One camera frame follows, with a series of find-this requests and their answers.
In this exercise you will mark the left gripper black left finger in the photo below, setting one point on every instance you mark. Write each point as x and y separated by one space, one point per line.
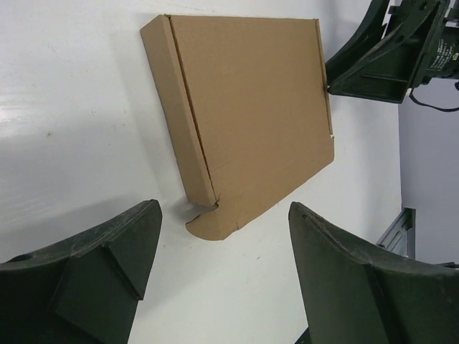
83 289

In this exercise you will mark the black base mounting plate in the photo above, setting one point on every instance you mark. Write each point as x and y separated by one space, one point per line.
400 237

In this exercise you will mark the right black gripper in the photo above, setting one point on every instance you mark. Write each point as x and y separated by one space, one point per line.
394 50

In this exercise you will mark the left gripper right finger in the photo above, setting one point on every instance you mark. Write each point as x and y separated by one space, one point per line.
357 292

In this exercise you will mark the brown cardboard box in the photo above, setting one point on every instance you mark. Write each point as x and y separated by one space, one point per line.
246 106

